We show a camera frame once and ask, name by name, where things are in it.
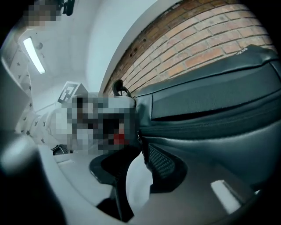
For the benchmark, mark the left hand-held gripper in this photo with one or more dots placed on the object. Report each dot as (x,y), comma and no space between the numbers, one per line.
(70,93)

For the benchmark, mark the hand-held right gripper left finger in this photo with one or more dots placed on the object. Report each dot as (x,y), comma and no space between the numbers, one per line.
(72,173)

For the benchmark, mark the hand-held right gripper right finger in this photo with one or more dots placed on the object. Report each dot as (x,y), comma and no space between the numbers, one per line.
(186,202)

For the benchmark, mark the black leather bag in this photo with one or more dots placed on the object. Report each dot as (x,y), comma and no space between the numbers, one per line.
(219,114)

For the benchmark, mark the red plastic box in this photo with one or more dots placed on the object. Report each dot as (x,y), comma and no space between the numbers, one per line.
(121,138)

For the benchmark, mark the long ceiling light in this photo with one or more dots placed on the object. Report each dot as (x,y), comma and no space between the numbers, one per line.
(34,55)

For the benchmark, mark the round ceiling fixture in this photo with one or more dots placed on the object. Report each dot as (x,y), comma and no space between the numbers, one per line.
(39,45)

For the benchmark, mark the person's star-print jacket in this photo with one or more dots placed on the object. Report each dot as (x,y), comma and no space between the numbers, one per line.
(22,83)

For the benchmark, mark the black head-worn camera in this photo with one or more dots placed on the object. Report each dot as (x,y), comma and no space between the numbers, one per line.
(68,7)

